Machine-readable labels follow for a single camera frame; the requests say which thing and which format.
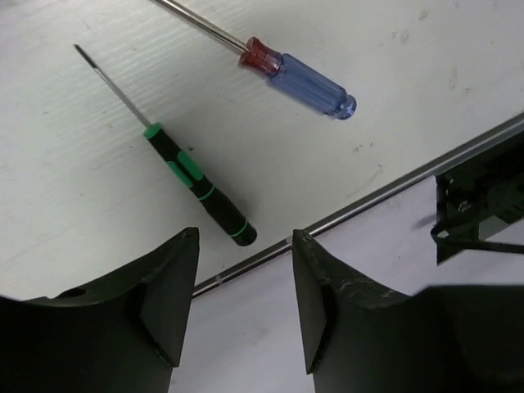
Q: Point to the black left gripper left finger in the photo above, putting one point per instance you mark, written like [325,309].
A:
[122,332]

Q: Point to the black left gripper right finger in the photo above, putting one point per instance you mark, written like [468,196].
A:
[361,336]

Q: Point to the thin black precision screwdriver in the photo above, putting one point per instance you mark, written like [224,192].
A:
[218,206]

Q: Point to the red blue handled screwdriver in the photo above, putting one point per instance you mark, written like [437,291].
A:
[282,70]

